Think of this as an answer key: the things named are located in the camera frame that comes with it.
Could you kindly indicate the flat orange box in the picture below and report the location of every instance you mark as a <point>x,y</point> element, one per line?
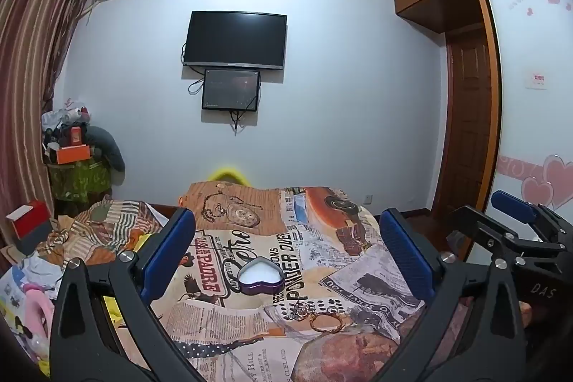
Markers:
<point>69,154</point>

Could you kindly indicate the red box with white lid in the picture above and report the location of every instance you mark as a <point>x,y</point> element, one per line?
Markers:
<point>31,218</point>

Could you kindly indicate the pile of pale clothes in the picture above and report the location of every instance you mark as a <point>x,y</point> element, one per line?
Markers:
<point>31,270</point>

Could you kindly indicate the white plastic bags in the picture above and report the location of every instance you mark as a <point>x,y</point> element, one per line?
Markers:
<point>62,113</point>

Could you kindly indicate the brown wooden door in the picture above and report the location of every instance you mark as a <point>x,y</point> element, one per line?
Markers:
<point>468,122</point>

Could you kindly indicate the black wall television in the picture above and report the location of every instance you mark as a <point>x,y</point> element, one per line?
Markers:
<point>235,37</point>

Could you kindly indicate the purple heart-shaped jewelry box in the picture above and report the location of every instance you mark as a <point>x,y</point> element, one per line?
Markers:
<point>259,274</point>

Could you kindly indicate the white heart-sticker wardrobe door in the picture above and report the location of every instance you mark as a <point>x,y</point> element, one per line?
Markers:
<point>528,127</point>

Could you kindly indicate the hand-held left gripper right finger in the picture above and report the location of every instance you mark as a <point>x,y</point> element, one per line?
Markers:
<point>405,256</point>

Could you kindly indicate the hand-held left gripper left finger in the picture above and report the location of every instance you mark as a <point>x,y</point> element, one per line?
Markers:
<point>172,247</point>

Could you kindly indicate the small black wall monitor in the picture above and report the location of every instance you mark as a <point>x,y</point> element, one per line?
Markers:
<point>230,89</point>

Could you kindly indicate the yellow cloth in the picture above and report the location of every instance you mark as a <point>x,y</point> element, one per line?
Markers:
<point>114,312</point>

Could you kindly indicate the yellow curved plastic object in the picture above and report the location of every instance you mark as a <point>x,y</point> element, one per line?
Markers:
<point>228,174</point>

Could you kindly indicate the small red box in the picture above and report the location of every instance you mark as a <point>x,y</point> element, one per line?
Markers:
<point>77,136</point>

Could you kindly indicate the printed newspaper-pattern blanket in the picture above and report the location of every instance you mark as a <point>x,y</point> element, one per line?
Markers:
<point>268,230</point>

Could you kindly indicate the white wall outlet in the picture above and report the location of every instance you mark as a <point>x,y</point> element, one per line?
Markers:
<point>367,198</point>

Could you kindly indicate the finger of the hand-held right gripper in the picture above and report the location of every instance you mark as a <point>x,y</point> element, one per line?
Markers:
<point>515,206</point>
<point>474,225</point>

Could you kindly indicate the striped brown curtain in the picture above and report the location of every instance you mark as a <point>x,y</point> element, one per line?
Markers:
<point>31,73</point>

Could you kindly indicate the silver hoop jewelry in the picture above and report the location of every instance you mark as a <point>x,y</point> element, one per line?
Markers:
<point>297,312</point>

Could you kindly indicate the striped patchwork cloth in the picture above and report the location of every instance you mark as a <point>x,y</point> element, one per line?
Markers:
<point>103,225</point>

